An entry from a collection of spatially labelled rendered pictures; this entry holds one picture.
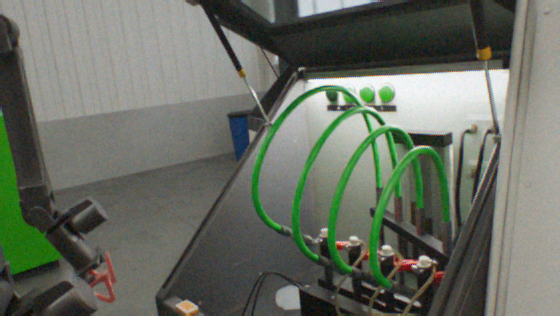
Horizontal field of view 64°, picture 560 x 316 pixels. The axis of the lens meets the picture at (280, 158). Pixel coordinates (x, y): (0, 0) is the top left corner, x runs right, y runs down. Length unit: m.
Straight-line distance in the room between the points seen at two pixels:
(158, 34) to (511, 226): 7.13
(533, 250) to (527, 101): 0.22
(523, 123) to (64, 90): 6.80
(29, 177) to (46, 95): 6.14
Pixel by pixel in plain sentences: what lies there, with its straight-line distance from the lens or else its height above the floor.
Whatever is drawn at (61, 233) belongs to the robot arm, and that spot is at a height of 1.16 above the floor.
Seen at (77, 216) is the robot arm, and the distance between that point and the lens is 1.09.
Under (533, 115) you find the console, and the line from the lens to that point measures 0.77.
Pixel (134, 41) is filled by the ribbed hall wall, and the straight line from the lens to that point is 7.50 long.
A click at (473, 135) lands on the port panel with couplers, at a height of 1.28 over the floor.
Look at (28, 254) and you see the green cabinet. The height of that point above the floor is 0.20.
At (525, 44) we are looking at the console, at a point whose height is 1.47.
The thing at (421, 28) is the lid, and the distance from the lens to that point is 1.01.
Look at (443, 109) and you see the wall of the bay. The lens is 1.08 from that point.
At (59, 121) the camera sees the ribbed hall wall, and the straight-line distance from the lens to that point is 7.22.
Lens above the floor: 1.48
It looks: 12 degrees down
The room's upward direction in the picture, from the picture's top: 6 degrees counter-clockwise
